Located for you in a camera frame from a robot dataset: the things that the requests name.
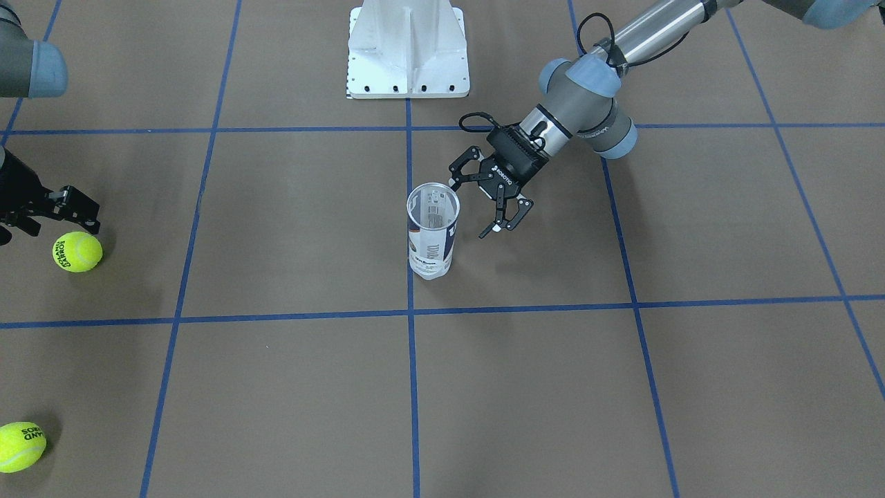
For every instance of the tennis ball far from desk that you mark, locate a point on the tennis ball far from desk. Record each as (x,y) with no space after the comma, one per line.
(22,444)

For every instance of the brown paper table cover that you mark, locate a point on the brown paper table cover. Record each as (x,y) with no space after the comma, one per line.
(703,318)

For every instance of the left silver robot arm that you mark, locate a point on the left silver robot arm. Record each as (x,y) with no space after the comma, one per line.
(579,101)

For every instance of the white tennis ball can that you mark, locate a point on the white tennis ball can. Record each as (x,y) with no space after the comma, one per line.
(432,212)

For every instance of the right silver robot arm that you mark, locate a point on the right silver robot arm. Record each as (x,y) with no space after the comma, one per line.
(34,69)

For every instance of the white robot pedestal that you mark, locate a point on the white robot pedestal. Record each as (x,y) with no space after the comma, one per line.
(407,50)

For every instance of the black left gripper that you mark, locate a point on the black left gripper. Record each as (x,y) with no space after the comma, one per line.
(509,172)

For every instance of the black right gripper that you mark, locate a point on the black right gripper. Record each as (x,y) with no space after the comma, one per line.
(15,185)

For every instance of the tennis ball near desk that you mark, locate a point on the tennis ball near desk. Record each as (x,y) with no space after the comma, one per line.
(77,251)

